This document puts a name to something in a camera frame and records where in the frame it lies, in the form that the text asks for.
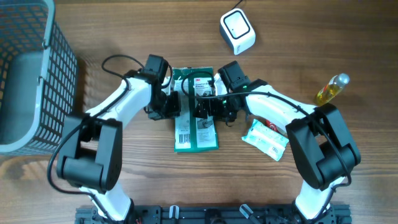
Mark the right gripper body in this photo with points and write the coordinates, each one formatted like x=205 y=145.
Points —
x=221 y=108

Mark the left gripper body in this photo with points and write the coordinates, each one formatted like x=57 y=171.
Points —
x=162 y=101

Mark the green plastic packet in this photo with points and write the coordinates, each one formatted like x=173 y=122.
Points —
x=193 y=134

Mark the pale teal sachet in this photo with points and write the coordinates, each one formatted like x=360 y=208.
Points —
x=266 y=140

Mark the yellow dish soap bottle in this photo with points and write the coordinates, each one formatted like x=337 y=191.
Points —
x=331 y=89

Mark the red sachet stick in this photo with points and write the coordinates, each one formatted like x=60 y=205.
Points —
x=275 y=128

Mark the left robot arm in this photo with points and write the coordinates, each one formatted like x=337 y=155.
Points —
x=90 y=154

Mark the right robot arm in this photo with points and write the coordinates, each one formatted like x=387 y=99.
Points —
x=323 y=148

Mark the white barcode scanner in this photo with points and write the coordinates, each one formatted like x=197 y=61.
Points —
x=237 y=31

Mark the grey plastic shopping basket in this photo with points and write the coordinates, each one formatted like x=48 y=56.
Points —
x=39 y=75

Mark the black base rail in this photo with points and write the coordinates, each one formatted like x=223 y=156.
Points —
x=282 y=213

